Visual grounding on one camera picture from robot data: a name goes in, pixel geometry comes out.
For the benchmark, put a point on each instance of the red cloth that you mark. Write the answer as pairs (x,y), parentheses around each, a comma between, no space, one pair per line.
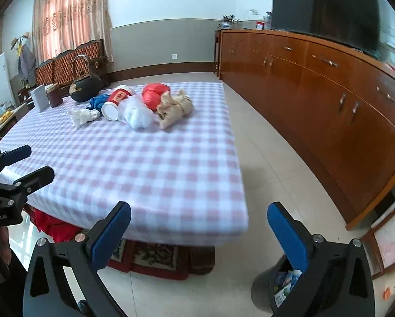
(55,226)

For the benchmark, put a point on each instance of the black plastic bucket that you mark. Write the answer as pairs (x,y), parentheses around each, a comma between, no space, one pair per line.
(261,290)

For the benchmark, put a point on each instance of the small red white box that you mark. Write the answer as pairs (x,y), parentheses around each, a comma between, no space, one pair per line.
(259,25)

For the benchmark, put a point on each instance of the blue cloth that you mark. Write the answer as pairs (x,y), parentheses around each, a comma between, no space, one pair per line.
(96,102)

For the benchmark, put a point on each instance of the brown paper bundle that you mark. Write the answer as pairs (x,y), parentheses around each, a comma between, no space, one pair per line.
(174,109)

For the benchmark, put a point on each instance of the red white paper cup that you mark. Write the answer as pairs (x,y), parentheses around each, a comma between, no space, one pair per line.
(116,100)

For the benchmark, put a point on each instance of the pink checked tablecloth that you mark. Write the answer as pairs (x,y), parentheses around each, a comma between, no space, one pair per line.
(134,171)

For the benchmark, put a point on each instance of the clear plastic bag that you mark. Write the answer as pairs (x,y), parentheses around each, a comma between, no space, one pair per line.
(136,114)

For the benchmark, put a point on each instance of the white upright box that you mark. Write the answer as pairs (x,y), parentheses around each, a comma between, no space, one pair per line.
(39,99)

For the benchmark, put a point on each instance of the black iron kettle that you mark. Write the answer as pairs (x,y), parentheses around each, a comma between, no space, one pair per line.
(83,89)

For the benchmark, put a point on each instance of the white tall panel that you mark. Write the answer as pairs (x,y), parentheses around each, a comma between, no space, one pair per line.
(1,79)

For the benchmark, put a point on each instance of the white paper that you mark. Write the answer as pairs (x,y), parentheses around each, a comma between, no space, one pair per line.
(83,116)

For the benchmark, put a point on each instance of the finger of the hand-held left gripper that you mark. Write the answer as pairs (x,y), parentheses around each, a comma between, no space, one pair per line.
(17,153)
(38,178)

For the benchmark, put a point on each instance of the pink floral bag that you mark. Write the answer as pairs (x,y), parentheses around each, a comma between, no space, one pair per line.
(394,237)

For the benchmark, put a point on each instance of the brown canister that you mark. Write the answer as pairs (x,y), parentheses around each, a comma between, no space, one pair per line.
(53,96)

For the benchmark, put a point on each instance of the wooden lattice bench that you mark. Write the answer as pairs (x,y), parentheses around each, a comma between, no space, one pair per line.
(62,69)

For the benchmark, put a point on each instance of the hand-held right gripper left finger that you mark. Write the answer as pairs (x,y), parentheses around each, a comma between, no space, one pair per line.
(111,234)

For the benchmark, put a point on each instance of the black flat television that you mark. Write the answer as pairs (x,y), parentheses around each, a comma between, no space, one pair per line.
(326,6)

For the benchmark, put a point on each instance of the small potted plant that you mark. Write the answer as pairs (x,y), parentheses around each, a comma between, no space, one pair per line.
(228,21)

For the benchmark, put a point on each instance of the carved wooden stand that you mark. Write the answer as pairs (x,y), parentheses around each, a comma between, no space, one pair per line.
(370,249)

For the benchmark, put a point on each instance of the red plastic bag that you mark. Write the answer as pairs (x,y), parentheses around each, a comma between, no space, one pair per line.
(152,95)

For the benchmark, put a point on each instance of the hanging grey clothes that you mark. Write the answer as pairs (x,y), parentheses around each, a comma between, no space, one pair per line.
(27,61)

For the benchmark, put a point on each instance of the straw hat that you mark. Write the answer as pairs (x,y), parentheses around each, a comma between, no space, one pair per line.
(20,40)

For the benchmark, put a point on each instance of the beige pink curtain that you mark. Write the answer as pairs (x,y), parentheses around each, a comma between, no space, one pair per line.
(68,16)

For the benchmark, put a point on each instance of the person's left hand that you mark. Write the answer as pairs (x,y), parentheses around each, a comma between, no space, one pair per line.
(5,246)

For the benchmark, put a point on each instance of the red patterned rug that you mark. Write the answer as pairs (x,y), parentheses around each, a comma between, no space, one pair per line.
(151,259)

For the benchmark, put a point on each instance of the low wooden desk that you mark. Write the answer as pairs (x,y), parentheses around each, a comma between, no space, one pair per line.
(5,128)

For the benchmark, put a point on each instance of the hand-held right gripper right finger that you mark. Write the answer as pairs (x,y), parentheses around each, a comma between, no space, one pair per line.
(288,241)

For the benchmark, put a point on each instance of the long wooden cabinet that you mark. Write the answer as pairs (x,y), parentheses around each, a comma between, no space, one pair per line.
(316,105)

